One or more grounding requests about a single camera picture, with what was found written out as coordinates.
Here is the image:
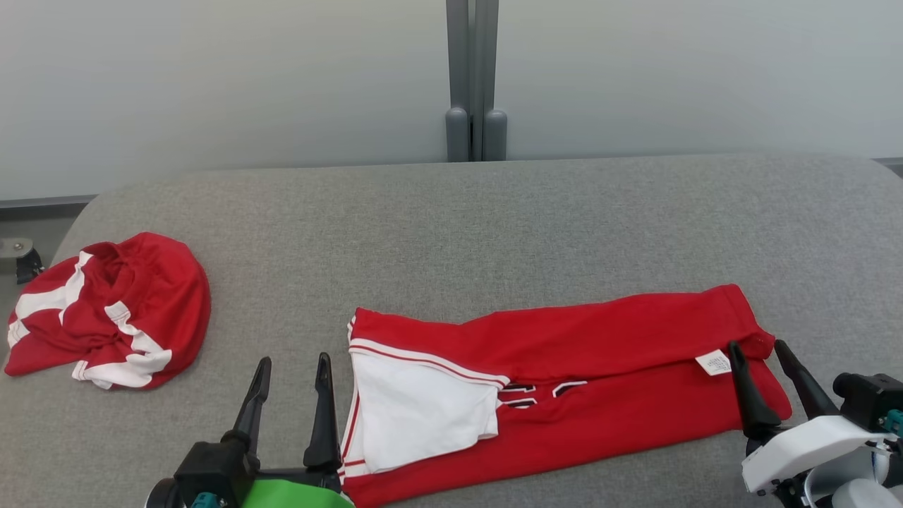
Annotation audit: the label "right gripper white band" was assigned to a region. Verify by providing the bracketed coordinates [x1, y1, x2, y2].
[729, 340, 903, 505]

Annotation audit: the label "red garment wide white stripes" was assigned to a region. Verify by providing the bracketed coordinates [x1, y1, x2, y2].
[4, 232, 212, 391]

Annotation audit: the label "grey partition post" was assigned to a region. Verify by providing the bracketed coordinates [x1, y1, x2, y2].
[444, 0, 471, 163]
[473, 0, 508, 162]

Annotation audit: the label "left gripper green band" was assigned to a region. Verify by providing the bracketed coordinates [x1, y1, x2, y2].
[145, 353, 355, 508]

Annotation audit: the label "grey partition foot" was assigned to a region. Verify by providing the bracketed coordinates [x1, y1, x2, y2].
[0, 238, 35, 274]

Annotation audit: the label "black caster wheel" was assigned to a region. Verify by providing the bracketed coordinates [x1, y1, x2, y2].
[16, 248, 45, 285]

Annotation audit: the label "red shorts with label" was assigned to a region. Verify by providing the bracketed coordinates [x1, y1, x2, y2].
[341, 284, 792, 508]

